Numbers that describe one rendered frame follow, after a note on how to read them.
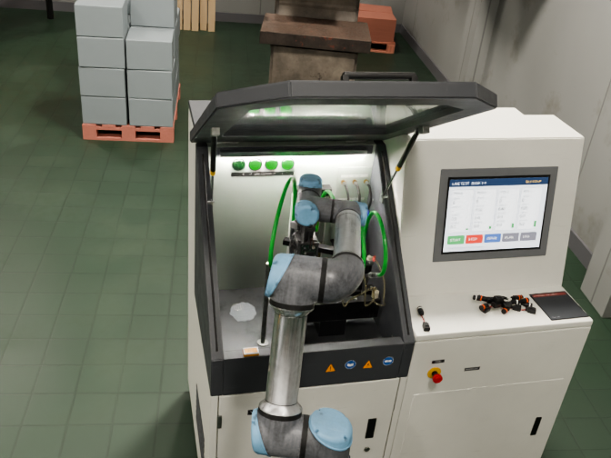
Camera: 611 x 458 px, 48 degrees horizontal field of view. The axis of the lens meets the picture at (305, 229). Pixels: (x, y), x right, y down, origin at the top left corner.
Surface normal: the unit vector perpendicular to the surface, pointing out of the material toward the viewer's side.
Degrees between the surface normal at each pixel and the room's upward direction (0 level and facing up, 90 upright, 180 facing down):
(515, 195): 76
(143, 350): 0
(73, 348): 0
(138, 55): 90
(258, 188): 90
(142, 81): 90
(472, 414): 90
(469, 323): 0
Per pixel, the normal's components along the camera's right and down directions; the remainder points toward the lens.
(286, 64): -0.02, 0.51
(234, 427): 0.23, 0.51
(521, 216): 0.24, 0.30
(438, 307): 0.09, -0.85
